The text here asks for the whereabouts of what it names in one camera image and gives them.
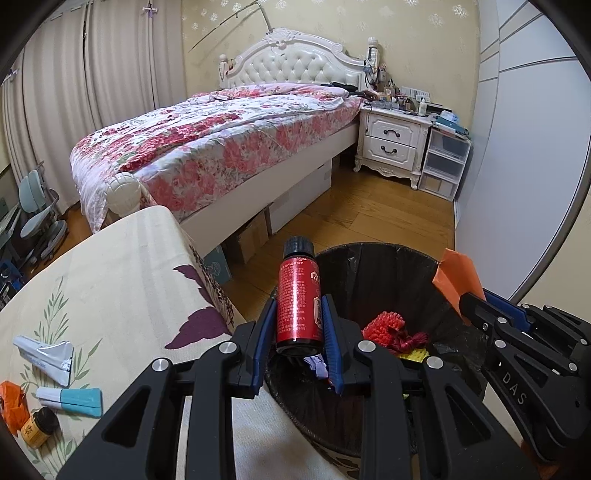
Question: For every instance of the red foam fruit net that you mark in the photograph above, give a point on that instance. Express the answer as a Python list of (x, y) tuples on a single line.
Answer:
[(383, 325)]

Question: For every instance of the brown cardboard box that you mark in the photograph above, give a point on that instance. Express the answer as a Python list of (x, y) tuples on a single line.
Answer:
[(251, 235)]

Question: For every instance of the clear plastic drawer unit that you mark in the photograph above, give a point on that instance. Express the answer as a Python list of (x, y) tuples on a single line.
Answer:
[(445, 157)]

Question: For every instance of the white nightstand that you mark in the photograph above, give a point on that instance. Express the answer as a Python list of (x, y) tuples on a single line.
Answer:
[(392, 138)]

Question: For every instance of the teal and white box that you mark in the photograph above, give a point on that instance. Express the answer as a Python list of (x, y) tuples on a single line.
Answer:
[(218, 270)]

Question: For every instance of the orange paper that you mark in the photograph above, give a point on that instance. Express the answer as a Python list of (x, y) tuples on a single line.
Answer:
[(457, 277)]

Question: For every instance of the floral cream tablecloth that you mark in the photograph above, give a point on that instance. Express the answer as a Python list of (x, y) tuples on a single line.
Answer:
[(115, 286)]

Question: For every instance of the pink floral quilt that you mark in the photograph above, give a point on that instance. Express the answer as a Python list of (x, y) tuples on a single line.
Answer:
[(207, 138)]

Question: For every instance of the grey ergonomic chair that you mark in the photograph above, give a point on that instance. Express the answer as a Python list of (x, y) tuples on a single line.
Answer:
[(37, 194)]

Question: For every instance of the white storage box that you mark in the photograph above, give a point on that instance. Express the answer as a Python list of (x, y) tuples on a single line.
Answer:
[(300, 194)]

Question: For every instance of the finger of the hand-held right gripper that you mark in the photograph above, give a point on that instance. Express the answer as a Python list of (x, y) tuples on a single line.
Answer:
[(508, 309), (478, 314)]

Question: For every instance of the thin bent pole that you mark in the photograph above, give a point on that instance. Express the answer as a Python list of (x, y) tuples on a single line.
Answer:
[(267, 21)]

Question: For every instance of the purple wrapper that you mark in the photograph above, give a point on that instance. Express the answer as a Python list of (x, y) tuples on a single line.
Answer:
[(318, 365)]

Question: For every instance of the white tufted bed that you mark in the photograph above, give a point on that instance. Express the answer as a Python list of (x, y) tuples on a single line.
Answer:
[(286, 64)]

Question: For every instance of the dark red wrappers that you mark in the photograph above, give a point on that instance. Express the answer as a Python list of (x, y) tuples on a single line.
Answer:
[(411, 341)]

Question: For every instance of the clutter of bottles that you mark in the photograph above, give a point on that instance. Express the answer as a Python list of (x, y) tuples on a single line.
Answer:
[(397, 94)]

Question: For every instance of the white wardrobe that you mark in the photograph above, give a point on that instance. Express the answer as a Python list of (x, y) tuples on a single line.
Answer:
[(531, 138)]

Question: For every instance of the orange crumpled packet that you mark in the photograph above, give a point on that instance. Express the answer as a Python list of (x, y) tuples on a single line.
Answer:
[(14, 406)]

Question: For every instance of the dark woven trash bin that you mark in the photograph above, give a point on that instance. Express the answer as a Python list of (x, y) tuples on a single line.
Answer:
[(314, 429)]

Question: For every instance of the black plastic bin bag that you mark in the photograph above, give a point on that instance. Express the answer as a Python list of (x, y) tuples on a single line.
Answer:
[(378, 277)]

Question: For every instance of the yellow foam fruit net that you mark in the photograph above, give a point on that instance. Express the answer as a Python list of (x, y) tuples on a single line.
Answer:
[(418, 357)]

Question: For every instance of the red bottle black cap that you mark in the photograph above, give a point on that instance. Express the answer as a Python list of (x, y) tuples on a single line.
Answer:
[(298, 300)]

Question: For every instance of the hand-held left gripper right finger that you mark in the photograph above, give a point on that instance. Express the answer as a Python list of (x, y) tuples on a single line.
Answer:
[(333, 344)]

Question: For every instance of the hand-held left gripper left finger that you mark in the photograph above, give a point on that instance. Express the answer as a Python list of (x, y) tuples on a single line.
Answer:
[(265, 337)]

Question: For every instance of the small yellow jar black lid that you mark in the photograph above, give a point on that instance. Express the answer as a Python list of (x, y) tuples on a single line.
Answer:
[(39, 427)]

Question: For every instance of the beige curtain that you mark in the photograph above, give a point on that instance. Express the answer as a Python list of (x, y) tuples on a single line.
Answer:
[(134, 60), (46, 92)]

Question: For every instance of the teal and white tube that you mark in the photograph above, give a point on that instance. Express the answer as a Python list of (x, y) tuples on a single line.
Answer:
[(78, 400)]

